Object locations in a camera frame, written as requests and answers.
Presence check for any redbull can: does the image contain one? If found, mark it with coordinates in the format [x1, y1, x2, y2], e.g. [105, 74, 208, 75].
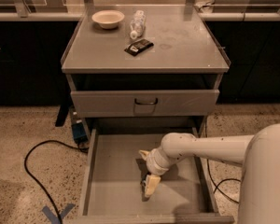
[141, 179, 146, 188]

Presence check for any closed grey top drawer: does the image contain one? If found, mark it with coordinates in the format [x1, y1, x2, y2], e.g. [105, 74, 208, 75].
[71, 90, 219, 118]

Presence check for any black snack packet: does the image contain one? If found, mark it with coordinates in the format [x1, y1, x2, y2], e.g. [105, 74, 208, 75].
[124, 39, 154, 56]

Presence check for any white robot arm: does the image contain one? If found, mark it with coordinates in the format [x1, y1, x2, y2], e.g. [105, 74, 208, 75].
[139, 123, 280, 224]

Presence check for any blue power box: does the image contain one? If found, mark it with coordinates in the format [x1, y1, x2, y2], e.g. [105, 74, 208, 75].
[71, 120, 88, 144]

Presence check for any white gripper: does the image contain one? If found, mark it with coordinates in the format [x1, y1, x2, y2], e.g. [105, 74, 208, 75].
[139, 148, 172, 198]

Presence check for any grey drawer cabinet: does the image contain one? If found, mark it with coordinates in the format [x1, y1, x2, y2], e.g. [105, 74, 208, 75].
[62, 5, 230, 135]

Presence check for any black cable on right floor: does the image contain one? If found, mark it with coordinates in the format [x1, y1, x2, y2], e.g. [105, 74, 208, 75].
[203, 121, 242, 204]

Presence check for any long white back counter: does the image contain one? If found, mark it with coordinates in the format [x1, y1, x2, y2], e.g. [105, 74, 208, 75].
[0, 3, 280, 22]

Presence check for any black cable on left floor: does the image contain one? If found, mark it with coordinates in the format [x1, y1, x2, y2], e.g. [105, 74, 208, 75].
[23, 139, 90, 224]

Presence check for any black cable on floor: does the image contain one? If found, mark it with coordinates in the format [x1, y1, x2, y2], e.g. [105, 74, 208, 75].
[23, 139, 90, 224]
[203, 121, 242, 204]

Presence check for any clear plastic water bottle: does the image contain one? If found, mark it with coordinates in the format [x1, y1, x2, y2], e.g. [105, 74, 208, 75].
[130, 10, 146, 40]

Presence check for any blue tape cross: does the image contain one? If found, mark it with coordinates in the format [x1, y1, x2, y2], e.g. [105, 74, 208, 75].
[41, 203, 76, 224]

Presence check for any open grey middle drawer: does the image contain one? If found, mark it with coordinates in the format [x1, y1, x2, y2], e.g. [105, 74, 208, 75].
[63, 131, 234, 224]

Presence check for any white paper bowl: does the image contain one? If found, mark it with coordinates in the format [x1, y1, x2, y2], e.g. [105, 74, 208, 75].
[91, 10, 125, 30]

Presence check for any black drawer handle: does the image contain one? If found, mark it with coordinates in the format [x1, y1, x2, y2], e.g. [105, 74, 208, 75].
[134, 98, 159, 105]

